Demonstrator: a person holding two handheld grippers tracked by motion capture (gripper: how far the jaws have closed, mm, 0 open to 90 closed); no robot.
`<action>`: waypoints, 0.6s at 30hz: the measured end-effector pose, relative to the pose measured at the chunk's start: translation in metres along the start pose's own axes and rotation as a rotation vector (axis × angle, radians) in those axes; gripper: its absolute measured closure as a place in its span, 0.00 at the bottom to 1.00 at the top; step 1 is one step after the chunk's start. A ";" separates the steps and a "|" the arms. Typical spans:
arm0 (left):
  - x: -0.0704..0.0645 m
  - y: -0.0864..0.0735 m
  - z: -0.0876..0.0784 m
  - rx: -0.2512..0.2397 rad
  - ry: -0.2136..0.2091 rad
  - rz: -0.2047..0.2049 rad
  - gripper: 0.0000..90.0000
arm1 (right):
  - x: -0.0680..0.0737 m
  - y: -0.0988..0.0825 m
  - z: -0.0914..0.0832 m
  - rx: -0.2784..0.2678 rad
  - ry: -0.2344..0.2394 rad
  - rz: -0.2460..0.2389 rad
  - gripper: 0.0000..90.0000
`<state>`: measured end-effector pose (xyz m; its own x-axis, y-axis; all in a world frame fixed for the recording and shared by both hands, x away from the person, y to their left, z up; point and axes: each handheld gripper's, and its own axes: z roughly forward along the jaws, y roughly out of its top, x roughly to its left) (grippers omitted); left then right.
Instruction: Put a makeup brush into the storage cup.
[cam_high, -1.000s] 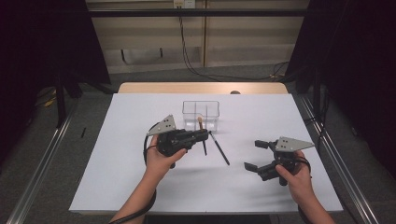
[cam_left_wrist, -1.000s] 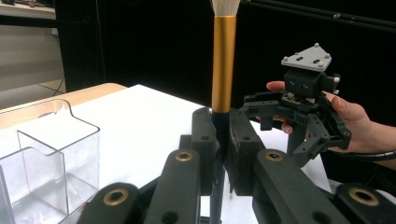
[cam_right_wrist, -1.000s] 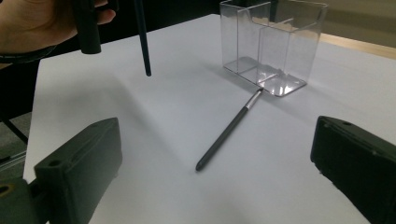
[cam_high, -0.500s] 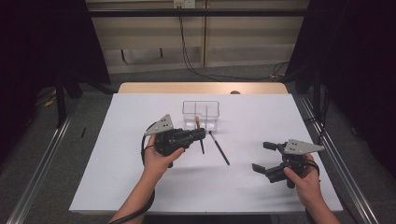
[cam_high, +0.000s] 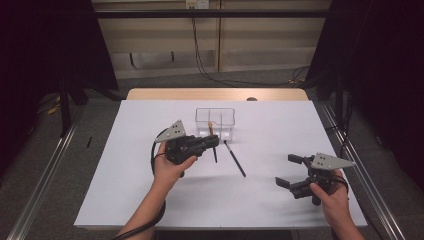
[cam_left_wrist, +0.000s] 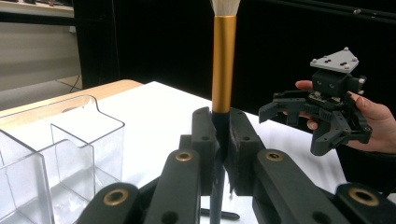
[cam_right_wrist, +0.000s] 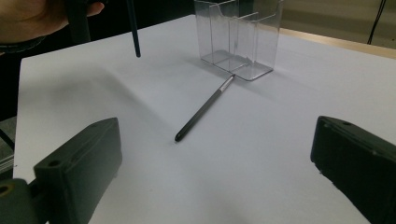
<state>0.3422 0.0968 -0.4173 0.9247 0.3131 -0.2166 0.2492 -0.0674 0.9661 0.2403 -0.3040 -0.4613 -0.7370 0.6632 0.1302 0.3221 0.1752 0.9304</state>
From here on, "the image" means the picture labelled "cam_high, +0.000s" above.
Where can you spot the yellow floor item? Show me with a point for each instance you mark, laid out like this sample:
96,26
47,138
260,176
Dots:
53,110

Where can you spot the small black floor item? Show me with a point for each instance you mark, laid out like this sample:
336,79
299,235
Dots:
89,142

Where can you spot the dark table knob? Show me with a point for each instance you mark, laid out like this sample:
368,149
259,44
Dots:
251,99

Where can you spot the black metal crossbar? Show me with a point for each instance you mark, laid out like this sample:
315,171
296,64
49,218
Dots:
233,13

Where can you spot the white table sheet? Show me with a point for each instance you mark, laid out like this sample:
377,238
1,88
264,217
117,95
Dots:
133,186

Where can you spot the person's right hand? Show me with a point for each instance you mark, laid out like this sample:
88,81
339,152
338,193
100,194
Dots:
335,203

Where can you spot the person's left hand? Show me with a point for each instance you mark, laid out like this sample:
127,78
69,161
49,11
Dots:
166,173

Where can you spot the aluminium floor rail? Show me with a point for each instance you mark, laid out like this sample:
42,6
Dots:
43,190
370,180

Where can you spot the black metal stand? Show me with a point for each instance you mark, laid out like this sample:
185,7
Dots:
339,106
65,113

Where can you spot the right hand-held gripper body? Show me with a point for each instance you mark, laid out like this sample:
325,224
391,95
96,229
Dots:
328,161

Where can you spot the black pen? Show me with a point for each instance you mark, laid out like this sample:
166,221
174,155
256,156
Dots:
235,159

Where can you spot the clear plastic organizer box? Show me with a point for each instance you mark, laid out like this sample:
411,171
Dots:
215,115

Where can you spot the wooden table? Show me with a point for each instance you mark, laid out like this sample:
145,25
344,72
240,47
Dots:
200,94

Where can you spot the black curtain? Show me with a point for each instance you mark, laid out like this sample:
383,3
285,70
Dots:
40,50
383,66

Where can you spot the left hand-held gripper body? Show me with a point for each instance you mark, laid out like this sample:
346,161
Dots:
181,150

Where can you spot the white wall socket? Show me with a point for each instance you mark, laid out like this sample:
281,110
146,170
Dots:
197,3

